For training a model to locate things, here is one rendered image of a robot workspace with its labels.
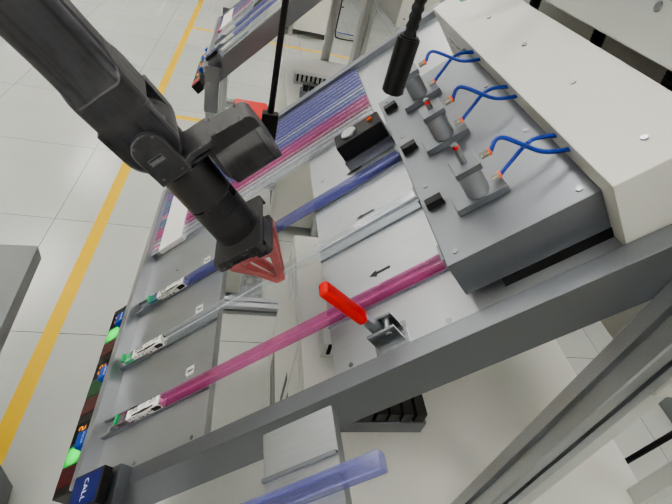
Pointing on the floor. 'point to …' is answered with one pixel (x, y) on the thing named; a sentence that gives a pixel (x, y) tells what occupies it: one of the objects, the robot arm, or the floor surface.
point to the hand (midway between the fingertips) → (277, 273)
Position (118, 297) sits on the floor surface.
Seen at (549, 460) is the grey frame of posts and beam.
